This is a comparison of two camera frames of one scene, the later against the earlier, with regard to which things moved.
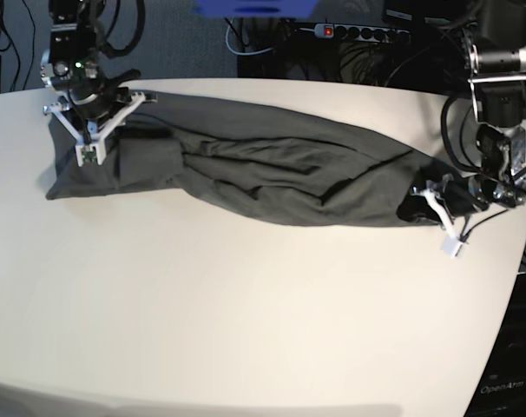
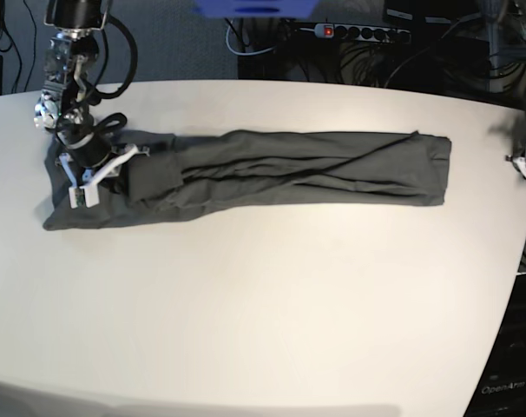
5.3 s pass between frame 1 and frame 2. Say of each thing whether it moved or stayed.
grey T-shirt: moved
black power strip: stayed
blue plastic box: stayed
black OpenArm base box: stayed
